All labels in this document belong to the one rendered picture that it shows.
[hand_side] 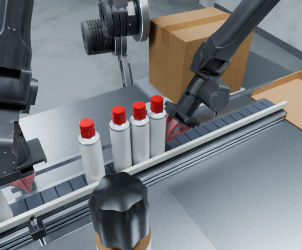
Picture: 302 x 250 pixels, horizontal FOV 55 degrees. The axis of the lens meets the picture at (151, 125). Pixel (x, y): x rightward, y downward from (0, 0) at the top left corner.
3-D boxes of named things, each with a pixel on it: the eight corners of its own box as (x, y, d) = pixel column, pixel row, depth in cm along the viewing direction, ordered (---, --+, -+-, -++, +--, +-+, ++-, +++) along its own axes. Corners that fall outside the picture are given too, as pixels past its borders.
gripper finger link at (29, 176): (45, 197, 58) (32, 165, 52) (7, 213, 55) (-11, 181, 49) (37, 175, 63) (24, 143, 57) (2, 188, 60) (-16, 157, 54)
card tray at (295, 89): (305, 132, 101) (309, 123, 99) (250, 96, 119) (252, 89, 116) (354, 106, 113) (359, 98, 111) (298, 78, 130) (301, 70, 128)
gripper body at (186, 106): (184, 124, 76) (199, 100, 74) (162, 105, 82) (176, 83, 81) (197, 129, 80) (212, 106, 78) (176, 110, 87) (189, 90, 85)
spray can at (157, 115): (153, 165, 82) (153, 106, 69) (143, 154, 86) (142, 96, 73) (168, 158, 84) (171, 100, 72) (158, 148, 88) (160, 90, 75)
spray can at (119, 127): (117, 177, 79) (111, 118, 66) (111, 164, 82) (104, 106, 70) (135, 171, 81) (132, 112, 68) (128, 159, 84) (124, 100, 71)
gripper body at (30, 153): (48, 164, 54) (38, 134, 49) (-10, 186, 50) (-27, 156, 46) (40, 144, 58) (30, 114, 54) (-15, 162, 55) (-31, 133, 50)
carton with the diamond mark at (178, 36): (180, 111, 108) (185, 41, 91) (148, 82, 124) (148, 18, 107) (240, 90, 119) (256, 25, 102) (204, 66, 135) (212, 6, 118)
